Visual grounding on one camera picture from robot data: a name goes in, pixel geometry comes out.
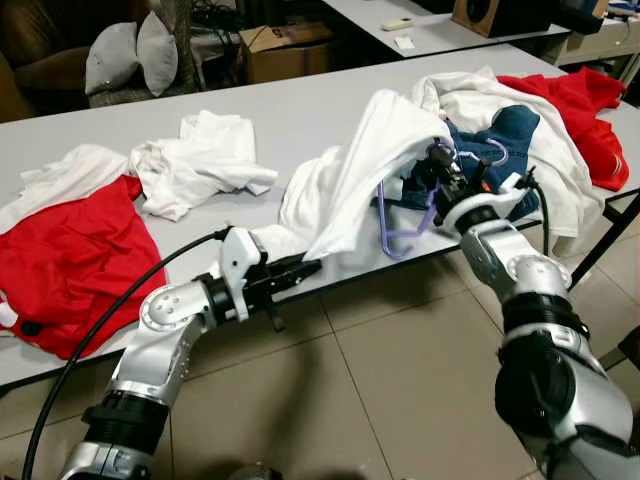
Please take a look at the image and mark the white shirt with black print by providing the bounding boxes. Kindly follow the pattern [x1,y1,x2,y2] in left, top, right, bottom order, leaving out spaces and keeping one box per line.
[250,88,453,263]

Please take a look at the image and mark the brown cardboard box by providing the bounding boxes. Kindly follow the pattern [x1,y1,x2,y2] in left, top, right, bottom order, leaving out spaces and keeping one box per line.
[238,22,334,86]

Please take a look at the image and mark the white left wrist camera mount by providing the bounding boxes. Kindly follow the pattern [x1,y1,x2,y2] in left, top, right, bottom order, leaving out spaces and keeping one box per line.
[218,227,266,323]

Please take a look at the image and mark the wooden loudspeaker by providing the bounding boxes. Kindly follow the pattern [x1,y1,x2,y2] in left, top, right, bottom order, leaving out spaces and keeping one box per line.
[452,0,561,39]

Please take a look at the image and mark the brown armchair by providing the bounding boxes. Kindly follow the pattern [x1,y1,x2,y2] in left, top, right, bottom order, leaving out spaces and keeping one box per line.
[0,0,201,111]

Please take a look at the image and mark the crumpled white garment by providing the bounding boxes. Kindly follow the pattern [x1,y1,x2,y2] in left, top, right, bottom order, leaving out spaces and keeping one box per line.
[130,110,279,223]

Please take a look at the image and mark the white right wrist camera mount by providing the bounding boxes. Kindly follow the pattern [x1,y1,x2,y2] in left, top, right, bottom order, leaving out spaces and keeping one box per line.
[438,170,538,238]

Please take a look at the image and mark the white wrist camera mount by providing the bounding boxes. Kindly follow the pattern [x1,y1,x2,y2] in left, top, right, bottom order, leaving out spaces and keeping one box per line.
[438,170,538,238]
[218,227,266,323]

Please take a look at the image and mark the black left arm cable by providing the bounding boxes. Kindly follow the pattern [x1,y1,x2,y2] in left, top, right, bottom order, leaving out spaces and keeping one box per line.
[20,228,233,480]

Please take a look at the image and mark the grey table with black legs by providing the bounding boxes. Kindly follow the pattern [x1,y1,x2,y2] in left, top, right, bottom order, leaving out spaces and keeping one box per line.
[0,45,640,391]

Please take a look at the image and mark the blue denim garment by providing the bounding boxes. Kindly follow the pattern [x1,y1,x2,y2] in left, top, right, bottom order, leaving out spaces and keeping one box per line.
[400,103,543,223]

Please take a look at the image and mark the red garment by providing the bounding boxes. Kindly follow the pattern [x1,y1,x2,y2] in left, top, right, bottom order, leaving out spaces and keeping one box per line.
[0,175,168,361]
[497,68,631,193]

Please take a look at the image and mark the white desk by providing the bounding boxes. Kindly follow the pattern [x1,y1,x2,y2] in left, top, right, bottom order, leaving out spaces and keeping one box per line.
[320,0,576,61]

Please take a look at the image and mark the purple plastic hanger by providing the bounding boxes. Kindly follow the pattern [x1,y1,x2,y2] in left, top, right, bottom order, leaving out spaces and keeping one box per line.
[375,138,511,261]

